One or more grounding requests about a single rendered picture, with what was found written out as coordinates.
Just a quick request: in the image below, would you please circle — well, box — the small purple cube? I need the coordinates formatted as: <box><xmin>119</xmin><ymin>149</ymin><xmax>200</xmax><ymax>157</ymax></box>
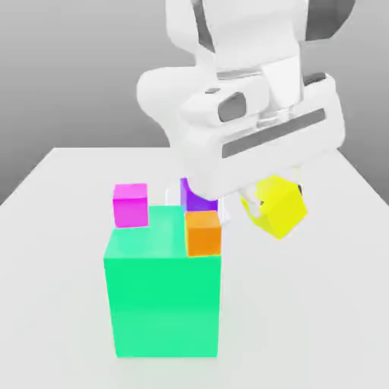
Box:
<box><xmin>179</xmin><ymin>177</ymin><xmax>219</xmax><ymax>213</ymax></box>

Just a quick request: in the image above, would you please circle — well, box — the small yellow cube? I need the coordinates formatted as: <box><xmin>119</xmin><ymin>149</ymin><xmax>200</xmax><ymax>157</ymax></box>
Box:
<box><xmin>239</xmin><ymin>174</ymin><xmax>308</xmax><ymax>241</ymax></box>

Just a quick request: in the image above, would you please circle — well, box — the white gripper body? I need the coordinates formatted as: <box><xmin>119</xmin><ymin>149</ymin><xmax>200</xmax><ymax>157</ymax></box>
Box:
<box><xmin>181</xmin><ymin>73</ymin><xmax>346</xmax><ymax>201</ymax></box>

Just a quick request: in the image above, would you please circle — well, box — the small orange cube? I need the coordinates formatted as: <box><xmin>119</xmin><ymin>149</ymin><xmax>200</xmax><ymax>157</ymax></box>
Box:
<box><xmin>184</xmin><ymin>210</ymin><xmax>222</xmax><ymax>258</ymax></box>

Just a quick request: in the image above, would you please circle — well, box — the large green box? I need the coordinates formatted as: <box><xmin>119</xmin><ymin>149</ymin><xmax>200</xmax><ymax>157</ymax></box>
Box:
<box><xmin>103</xmin><ymin>204</ymin><xmax>222</xmax><ymax>359</ymax></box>

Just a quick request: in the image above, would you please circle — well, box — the small magenta cube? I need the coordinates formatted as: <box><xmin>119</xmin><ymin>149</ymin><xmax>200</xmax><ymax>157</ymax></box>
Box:
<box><xmin>112</xmin><ymin>182</ymin><xmax>150</xmax><ymax>229</ymax></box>

